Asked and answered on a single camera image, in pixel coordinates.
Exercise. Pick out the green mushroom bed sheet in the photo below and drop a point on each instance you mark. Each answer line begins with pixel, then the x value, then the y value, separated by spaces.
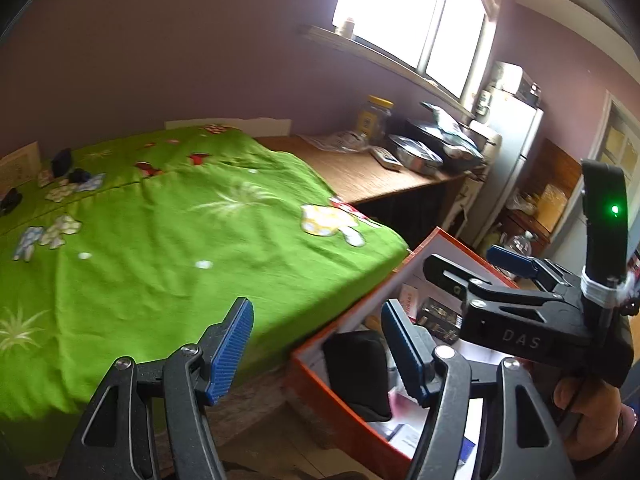
pixel 170 227

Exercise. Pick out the plastic bag on desk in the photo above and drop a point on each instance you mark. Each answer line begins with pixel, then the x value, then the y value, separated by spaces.
pixel 345 142

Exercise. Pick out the window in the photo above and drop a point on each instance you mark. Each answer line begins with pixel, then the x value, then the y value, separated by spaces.
pixel 442 46

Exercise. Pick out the person's right hand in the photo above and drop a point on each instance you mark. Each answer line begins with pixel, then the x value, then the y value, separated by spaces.
pixel 600 406

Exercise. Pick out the white refrigerator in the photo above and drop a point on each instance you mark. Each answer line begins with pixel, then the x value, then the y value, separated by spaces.
pixel 509 106

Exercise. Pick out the orange storage box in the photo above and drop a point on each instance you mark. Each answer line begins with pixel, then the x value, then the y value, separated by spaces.
pixel 385 448

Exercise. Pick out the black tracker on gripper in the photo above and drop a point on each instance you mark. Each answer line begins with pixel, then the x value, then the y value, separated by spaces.
pixel 604 203

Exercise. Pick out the metal tray on desk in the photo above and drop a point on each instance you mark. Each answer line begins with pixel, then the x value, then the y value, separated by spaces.
pixel 414 155

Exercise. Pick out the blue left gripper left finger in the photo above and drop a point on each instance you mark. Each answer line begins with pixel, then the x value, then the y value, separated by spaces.
pixel 223 346

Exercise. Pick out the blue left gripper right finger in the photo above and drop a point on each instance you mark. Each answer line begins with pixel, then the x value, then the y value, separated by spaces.
pixel 412 349

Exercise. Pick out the black gold box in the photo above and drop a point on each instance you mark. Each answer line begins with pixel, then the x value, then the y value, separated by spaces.
pixel 442 322

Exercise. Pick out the dark blue small box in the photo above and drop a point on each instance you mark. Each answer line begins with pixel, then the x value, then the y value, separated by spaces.
pixel 62 163

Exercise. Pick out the wooden side desk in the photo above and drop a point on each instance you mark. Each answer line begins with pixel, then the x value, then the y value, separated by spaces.
pixel 356 177

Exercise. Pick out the yellow lid jar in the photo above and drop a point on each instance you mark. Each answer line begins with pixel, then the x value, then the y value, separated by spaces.
pixel 372 118

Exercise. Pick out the red white small box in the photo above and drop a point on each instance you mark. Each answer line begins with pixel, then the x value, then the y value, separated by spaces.
pixel 409 299

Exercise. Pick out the beige cardboard box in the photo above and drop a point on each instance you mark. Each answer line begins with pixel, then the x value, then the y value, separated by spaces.
pixel 19 167

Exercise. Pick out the black pouch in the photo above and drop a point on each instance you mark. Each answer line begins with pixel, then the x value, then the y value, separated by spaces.
pixel 356 365

